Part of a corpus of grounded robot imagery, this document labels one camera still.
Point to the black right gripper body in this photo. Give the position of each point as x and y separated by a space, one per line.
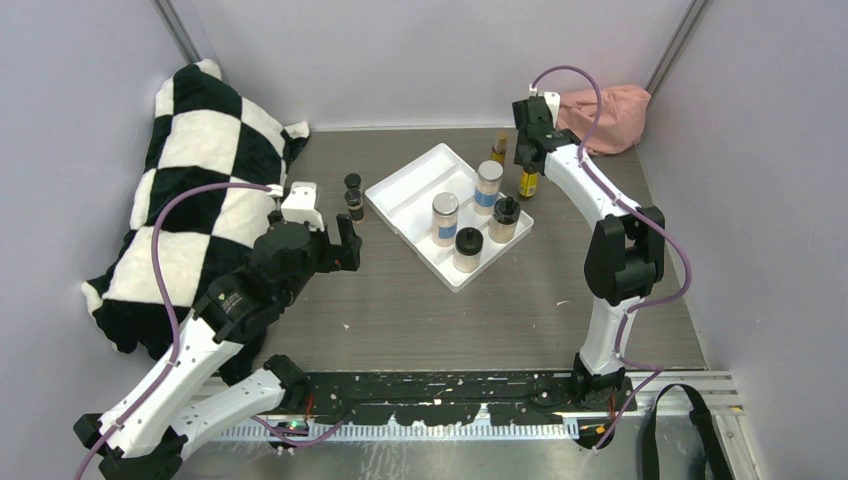
519 156

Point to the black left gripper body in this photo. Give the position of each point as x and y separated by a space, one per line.
323 257

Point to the yellow oil bottle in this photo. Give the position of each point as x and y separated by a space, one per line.
499 148
528 183

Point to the silver lid jar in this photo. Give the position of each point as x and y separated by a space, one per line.
487 187
445 208

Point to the small dark bottle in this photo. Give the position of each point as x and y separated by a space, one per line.
355 204
353 181

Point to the black cap jar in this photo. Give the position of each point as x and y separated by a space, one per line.
504 220
468 249

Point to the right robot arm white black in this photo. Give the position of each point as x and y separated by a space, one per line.
625 257

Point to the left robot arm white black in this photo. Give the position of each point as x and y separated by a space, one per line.
155 428

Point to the pink cloth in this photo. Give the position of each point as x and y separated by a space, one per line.
621 117

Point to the white divided plastic tray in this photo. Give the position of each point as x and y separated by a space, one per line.
403 200

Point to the black white checkered blanket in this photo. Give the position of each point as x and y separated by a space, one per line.
198 208

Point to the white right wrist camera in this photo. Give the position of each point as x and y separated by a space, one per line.
552 101

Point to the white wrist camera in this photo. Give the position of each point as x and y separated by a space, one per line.
298 204
552 101

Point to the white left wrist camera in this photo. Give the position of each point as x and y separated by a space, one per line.
298 204

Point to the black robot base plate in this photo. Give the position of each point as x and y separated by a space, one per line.
445 398

